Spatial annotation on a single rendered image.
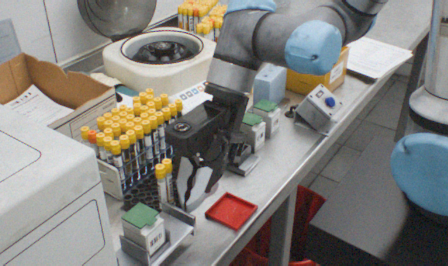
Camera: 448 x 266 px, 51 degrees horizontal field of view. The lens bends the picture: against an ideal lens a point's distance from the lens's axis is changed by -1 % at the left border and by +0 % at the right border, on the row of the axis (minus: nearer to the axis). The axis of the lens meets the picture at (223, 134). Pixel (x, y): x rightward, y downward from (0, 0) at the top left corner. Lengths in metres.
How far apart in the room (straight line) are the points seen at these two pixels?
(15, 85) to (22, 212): 0.69
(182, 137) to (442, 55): 0.35
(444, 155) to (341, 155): 1.95
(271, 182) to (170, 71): 0.34
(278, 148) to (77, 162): 0.58
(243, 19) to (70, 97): 0.48
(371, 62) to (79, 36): 0.79
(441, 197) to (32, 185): 0.45
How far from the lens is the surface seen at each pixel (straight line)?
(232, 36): 0.73
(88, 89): 1.00
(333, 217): 0.75
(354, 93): 1.24
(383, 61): 1.39
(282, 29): 0.68
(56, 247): 0.52
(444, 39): 0.56
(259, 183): 0.91
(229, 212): 0.84
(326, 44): 0.67
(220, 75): 0.73
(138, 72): 1.06
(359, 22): 0.77
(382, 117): 2.88
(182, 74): 1.07
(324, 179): 2.33
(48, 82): 1.10
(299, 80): 1.18
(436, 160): 0.58
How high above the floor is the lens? 1.46
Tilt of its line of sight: 34 degrees down
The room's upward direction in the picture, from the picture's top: straight up
